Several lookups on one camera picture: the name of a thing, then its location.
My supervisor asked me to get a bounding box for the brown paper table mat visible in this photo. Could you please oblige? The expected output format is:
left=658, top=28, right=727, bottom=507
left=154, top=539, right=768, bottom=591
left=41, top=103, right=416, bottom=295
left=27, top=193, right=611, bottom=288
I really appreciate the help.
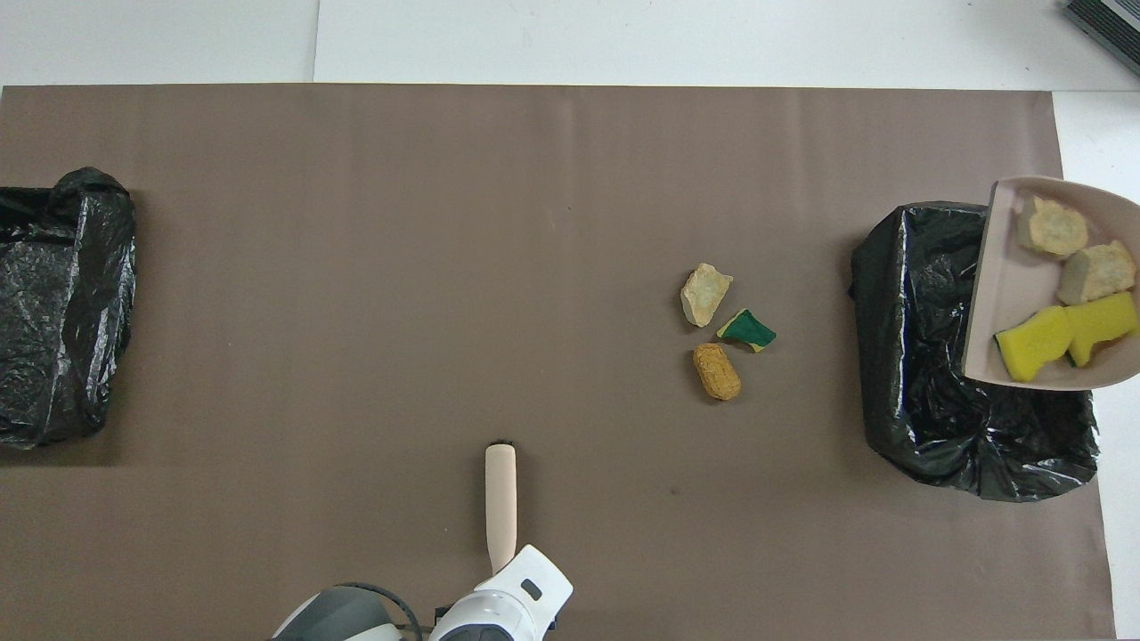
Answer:
left=0, top=85, right=1117, bottom=641

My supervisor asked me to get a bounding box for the grey ribbed device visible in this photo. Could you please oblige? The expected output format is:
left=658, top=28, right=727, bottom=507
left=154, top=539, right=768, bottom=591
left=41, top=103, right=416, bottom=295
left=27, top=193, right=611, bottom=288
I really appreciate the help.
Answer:
left=1063, top=0, right=1140, bottom=77

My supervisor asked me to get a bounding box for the brown oval sponge piece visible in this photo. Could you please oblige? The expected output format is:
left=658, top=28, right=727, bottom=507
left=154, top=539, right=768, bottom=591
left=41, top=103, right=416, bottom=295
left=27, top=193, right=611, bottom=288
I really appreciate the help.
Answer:
left=692, top=343, right=743, bottom=402

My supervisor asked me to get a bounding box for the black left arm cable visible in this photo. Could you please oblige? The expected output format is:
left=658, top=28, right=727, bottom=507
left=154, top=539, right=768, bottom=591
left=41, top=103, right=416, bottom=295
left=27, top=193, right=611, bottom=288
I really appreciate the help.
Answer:
left=334, top=581, right=424, bottom=641

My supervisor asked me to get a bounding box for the green and yellow sponge piece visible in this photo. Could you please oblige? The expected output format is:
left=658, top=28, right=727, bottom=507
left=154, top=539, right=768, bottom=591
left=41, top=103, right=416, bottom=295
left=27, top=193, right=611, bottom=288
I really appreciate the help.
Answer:
left=716, top=308, right=778, bottom=354

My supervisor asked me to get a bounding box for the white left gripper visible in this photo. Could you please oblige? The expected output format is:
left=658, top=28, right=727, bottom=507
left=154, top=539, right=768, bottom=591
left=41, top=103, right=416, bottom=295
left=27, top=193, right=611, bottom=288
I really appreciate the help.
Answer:
left=476, top=545, right=574, bottom=626

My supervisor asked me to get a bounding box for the black bag lined bin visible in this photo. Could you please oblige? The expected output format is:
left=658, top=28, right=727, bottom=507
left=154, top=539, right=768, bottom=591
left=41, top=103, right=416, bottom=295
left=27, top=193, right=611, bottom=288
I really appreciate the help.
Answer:
left=0, top=166, right=137, bottom=450
left=849, top=201, right=1100, bottom=504

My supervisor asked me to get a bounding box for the notched yellow sponge piece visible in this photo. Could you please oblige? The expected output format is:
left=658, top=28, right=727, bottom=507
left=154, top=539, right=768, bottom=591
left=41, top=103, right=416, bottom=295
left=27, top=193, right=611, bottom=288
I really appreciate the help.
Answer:
left=1065, top=291, right=1140, bottom=369

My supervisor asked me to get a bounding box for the pale yellow sponge chunk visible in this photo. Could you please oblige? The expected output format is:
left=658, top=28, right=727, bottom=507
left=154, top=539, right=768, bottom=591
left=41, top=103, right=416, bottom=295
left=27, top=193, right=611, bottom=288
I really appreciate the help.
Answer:
left=1056, top=239, right=1139, bottom=306
left=680, top=263, right=735, bottom=329
left=1016, top=195, right=1090, bottom=260

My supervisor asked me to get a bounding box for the beige plastic dustpan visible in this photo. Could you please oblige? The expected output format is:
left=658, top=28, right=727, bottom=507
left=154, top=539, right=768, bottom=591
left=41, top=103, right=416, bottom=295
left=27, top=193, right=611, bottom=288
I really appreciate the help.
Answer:
left=961, top=175, right=1140, bottom=394

